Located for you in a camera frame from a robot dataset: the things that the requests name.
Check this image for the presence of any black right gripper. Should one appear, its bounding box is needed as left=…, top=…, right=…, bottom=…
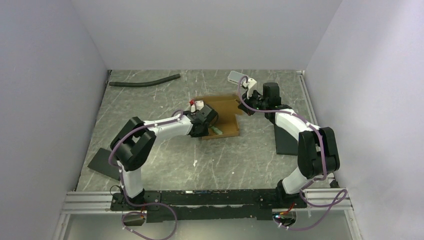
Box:
left=237, top=89, right=268, bottom=117

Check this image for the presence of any green plastic tube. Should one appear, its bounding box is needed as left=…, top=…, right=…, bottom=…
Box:
left=210, top=126, right=223, bottom=135

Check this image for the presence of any brown cardboard box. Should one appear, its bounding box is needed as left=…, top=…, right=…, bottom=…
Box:
left=192, top=94, right=243, bottom=140

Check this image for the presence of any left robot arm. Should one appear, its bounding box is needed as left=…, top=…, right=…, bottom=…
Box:
left=108, top=104, right=219, bottom=210

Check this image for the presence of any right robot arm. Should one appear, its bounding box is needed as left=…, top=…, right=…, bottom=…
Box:
left=237, top=76, right=340, bottom=208

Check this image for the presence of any white plastic container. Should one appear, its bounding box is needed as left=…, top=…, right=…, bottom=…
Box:
left=227, top=70, right=244, bottom=84

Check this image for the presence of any black rectangular pad right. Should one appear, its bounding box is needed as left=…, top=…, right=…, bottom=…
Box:
left=274, top=125, right=298, bottom=156

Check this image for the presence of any black rectangular pad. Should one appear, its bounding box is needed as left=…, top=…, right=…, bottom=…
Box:
left=87, top=148, right=120, bottom=181
left=274, top=125, right=298, bottom=156

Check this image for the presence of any black rectangular pad left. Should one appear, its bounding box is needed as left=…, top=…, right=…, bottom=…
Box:
left=87, top=148, right=120, bottom=181

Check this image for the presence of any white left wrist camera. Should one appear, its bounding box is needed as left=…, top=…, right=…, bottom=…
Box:
left=189, top=99, right=205, bottom=113

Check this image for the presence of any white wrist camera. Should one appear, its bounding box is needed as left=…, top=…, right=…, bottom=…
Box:
left=189, top=99, right=205, bottom=113
left=241, top=77, right=257, bottom=91

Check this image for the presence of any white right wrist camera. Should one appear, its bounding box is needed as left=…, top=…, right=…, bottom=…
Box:
left=241, top=77, right=257, bottom=91

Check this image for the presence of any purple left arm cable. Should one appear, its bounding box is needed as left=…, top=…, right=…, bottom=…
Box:
left=108, top=109, right=185, bottom=240

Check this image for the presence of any black foam hose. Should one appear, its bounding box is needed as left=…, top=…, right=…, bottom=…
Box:
left=108, top=73, right=182, bottom=89

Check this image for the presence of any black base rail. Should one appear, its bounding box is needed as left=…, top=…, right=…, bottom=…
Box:
left=110, top=188, right=307, bottom=223

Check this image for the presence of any aluminium frame rail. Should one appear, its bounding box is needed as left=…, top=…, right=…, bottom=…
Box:
left=62, top=188, right=354, bottom=214

